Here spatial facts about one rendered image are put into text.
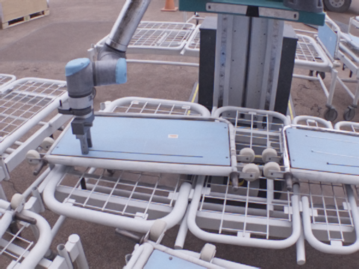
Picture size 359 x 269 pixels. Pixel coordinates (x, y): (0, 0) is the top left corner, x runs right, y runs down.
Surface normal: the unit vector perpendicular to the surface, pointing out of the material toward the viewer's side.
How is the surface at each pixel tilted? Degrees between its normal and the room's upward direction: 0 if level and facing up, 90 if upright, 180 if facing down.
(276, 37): 90
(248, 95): 90
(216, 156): 3
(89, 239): 0
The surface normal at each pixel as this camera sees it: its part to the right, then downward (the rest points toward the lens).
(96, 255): 0.00, -0.84
